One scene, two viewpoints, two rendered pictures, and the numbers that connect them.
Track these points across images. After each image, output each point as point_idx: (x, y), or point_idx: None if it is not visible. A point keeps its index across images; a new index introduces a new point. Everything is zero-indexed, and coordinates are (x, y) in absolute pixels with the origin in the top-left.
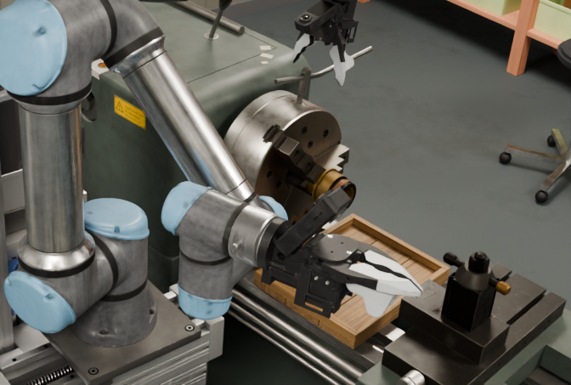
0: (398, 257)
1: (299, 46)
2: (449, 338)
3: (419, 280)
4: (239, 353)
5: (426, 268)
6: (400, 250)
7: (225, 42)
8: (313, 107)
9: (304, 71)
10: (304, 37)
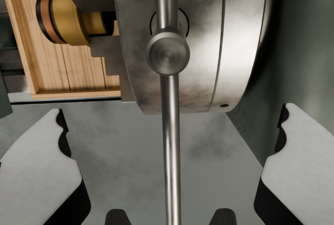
0: (76, 82)
1: (309, 141)
2: None
3: (42, 71)
4: None
5: (50, 88)
6: (81, 90)
7: None
8: (136, 50)
9: (160, 32)
10: (327, 193)
